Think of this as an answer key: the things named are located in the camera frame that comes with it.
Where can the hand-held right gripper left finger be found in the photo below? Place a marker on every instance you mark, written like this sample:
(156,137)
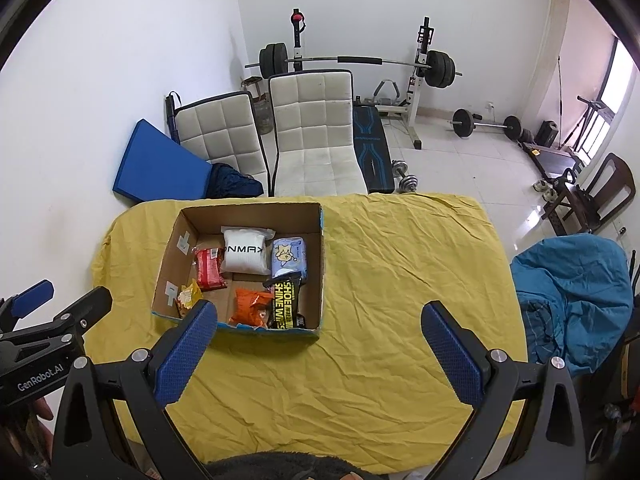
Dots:
(185,355)

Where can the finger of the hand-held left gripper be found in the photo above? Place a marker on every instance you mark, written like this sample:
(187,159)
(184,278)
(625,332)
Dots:
(85,310)
(32,299)

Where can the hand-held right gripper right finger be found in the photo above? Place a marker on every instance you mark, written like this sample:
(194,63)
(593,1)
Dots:
(452,355)

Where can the yellow cartoon snack packet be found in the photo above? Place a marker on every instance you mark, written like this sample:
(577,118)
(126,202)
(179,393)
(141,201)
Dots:
(190,299)

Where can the orange snack packet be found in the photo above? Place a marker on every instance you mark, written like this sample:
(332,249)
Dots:
(250,307)

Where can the cardboard box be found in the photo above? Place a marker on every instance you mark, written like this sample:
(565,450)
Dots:
(240,285)

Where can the red snack packet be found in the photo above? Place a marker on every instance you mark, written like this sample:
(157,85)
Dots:
(209,269)

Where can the black yellow wipes packet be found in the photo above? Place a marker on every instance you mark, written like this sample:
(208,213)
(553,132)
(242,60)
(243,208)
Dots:
(285,302)

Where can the white soft pouch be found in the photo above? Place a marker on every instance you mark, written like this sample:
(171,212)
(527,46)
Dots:
(246,252)

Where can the light blue tissue pack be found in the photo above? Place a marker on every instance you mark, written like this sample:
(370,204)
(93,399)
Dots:
(288,257)

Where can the person's left hand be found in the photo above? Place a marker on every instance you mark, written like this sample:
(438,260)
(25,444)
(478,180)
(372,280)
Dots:
(45,411)

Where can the yellow tablecloth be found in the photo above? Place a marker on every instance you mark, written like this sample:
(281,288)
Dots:
(390,280)

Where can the blue blanket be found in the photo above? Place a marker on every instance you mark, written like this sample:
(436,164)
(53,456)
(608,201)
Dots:
(565,285)

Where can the blue foam mat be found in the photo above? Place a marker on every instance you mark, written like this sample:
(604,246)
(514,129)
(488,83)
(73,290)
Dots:
(157,165)

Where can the chrome dumbbell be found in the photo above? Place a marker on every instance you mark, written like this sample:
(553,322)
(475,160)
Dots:
(398,168)
(409,183)

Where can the dark blue cloth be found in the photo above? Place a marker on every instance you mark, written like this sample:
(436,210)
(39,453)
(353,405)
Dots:
(232,182)

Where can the pair of pale shoes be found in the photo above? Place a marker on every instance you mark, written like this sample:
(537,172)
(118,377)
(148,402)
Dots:
(547,190)

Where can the black blue weight bench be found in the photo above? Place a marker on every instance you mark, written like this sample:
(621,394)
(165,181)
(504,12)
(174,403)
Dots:
(370,152)

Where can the black treadmill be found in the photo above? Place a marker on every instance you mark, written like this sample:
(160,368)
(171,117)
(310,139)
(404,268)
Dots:
(555,157)

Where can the white padded chair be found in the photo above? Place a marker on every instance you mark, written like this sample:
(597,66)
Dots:
(312,130)
(220,130)

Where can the floor barbell with black plates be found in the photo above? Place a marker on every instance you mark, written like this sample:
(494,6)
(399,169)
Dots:
(464,122)

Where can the dark wooden chair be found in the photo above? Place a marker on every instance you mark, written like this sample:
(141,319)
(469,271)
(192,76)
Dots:
(612,185)

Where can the black box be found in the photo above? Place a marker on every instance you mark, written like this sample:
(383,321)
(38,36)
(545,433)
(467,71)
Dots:
(547,133)

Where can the brown jar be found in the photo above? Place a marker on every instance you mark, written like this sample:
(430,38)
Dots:
(262,117)

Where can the white barbell rack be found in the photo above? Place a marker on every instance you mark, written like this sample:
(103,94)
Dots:
(417,90)

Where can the racked barbell with black plates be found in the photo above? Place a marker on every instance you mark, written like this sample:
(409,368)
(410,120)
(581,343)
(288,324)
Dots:
(440,67)

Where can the window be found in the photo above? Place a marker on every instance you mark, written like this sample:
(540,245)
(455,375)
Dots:
(622,80)

